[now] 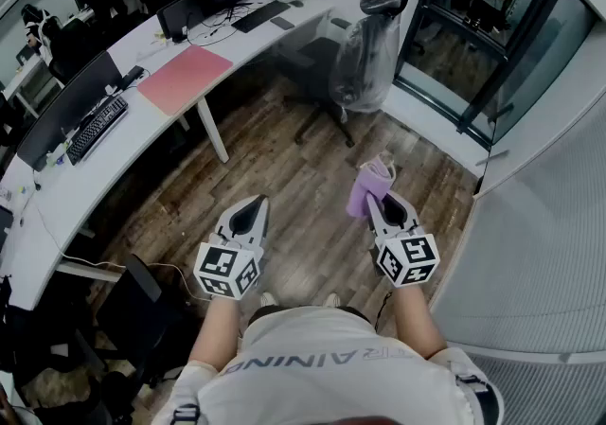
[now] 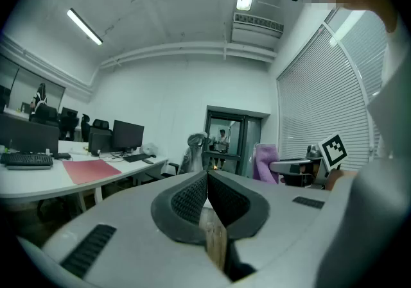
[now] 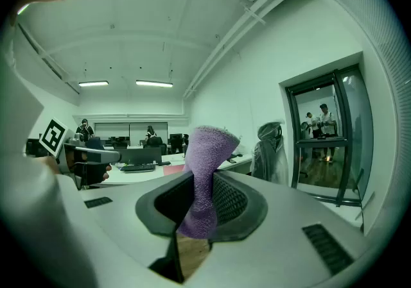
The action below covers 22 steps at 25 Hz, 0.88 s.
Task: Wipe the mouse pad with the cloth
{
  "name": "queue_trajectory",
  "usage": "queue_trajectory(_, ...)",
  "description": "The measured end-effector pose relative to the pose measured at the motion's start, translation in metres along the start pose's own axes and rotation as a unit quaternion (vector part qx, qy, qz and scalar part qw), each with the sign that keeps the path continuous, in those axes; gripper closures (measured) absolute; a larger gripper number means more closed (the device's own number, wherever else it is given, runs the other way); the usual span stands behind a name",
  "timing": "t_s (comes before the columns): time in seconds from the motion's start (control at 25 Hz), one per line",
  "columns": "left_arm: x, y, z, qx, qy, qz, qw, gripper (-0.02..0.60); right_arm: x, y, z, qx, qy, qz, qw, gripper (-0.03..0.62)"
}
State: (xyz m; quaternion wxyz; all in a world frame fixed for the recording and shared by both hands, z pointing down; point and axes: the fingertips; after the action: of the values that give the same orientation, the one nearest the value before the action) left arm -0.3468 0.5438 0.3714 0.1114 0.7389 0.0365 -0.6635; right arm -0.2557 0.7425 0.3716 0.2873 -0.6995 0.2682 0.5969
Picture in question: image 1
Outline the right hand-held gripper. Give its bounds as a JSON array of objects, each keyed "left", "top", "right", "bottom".
[{"left": 365, "top": 190, "right": 443, "bottom": 291}]

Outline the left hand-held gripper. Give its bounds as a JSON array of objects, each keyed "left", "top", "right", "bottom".
[{"left": 192, "top": 194, "right": 271, "bottom": 302}]

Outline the purple cloth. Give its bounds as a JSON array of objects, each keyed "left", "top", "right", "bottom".
[{"left": 345, "top": 152, "right": 398, "bottom": 220}]

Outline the pink desk mat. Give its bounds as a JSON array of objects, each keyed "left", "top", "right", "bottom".
[{"left": 136, "top": 44, "right": 235, "bottom": 117}]

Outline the person's right forearm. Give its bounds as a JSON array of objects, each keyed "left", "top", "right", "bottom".
[{"left": 391, "top": 285, "right": 449, "bottom": 361}]

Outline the person's left forearm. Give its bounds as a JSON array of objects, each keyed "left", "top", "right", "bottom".
[{"left": 187, "top": 292, "right": 245, "bottom": 370}]

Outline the plastic-covered black office chair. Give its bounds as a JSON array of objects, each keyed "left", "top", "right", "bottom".
[{"left": 272, "top": 0, "right": 413, "bottom": 149}]

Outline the person's white shirt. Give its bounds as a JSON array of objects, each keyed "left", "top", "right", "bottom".
[{"left": 151, "top": 304, "right": 506, "bottom": 425}]

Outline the black full-size keyboard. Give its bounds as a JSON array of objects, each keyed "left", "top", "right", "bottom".
[{"left": 64, "top": 95, "right": 130, "bottom": 167}]

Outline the black docking box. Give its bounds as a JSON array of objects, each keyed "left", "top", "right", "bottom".
[{"left": 120, "top": 64, "right": 146, "bottom": 89}]

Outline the black slim keyboard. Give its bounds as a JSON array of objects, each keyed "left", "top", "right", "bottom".
[{"left": 230, "top": 0, "right": 292, "bottom": 34}]

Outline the wide black curved monitor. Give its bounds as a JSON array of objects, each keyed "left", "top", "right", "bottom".
[{"left": 16, "top": 51, "right": 124, "bottom": 172}]

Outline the dark grey monitor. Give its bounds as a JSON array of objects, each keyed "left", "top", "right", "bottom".
[{"left": 155, "top": 0, "right": 205, "bottom": 44}]

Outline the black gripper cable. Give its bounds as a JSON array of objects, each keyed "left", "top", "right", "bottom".
[{"left": 372, "top": 288, "right": 393, "bottom": 333}]

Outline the white cable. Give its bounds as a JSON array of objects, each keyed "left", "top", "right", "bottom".
[{"left": 26, "top": 186, "right": 212, "bottom": 304}]

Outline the grey shoulder strap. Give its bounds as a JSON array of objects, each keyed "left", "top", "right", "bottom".
[
  {"left": 169, "top": 402, "right": 204, "bottom": 425},
  {"left": 452, "top": 359, "right": 504, "bottom": 425}
]

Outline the tangle of black cables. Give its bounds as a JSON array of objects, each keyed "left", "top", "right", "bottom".
[{"left": 187, "top": 1, "right": 266, "bottom": 48}]

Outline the black glass door frame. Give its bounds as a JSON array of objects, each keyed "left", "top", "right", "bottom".
[{"left": 392, "top": 0, "right": 600, "bottom": 148}]

